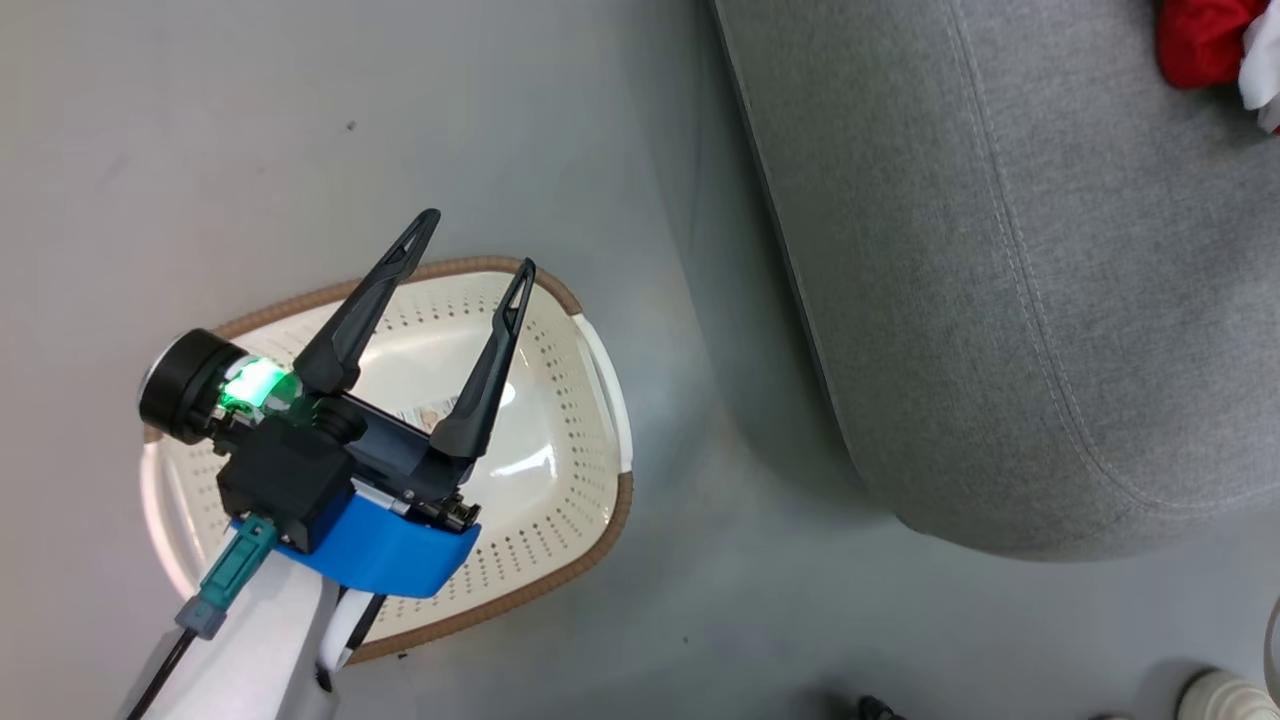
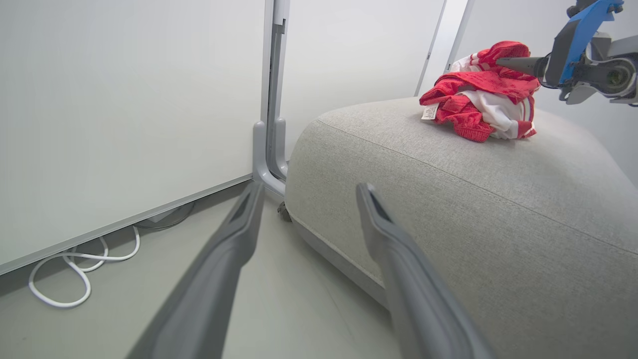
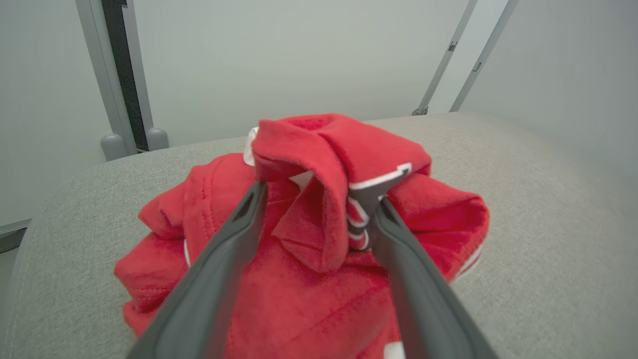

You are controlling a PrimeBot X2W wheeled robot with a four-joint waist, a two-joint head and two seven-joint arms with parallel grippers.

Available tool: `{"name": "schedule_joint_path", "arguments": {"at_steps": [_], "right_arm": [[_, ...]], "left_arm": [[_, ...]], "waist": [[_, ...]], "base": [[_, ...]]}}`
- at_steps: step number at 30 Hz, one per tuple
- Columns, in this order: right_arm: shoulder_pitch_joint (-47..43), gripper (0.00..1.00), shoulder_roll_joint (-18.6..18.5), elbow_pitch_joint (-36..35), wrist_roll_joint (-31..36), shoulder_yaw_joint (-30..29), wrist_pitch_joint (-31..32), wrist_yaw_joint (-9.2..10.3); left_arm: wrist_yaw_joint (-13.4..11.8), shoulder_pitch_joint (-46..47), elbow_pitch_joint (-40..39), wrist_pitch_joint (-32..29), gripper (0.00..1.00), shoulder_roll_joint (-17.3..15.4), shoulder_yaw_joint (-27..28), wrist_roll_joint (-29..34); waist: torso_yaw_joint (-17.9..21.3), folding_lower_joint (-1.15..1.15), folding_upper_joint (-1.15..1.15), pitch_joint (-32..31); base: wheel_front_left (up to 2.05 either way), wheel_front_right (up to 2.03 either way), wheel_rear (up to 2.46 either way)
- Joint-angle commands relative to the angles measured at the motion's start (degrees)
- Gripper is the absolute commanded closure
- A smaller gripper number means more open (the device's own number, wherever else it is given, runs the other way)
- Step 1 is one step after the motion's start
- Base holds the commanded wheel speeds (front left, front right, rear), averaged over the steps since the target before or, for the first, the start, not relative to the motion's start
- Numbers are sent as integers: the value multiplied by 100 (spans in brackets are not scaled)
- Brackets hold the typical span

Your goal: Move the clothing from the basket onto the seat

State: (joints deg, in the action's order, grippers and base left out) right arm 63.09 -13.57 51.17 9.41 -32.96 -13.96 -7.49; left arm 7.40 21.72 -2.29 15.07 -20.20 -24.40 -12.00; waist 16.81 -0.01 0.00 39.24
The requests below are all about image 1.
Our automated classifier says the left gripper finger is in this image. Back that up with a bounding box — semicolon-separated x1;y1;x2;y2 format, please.
430;258;536;461

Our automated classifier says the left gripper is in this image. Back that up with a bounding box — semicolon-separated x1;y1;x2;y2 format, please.
140;208;481;531

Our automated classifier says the red fleece garment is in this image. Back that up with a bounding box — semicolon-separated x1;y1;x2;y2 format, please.
1157;0;1280;136

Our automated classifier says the white perforated laundry basket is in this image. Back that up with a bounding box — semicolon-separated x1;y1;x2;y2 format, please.
140;255;635;666

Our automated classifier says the grey fabric sofa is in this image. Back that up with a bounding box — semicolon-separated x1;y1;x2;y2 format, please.
710;0;1280;561

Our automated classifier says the white shoe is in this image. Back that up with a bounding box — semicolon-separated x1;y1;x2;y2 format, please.
1175;668;1280;720

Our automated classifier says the white garment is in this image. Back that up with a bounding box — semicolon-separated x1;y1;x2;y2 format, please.
1238;5;1280;136

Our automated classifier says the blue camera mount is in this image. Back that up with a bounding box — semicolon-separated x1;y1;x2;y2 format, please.
230;488;482;599

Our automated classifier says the thin black cable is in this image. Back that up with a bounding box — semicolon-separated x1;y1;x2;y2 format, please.
318;590;389;691

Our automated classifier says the black cable with teal plug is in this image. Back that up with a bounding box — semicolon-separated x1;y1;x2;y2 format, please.
125;515;281;720

